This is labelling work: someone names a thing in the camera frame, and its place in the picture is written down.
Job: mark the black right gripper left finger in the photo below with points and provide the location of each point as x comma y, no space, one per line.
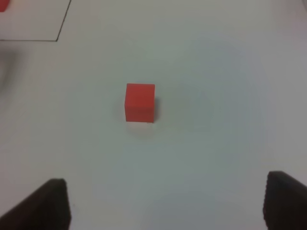
47,208

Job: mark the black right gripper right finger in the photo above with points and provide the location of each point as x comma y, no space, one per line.
285,202

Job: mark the template red cube block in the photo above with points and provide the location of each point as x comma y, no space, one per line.
3,5

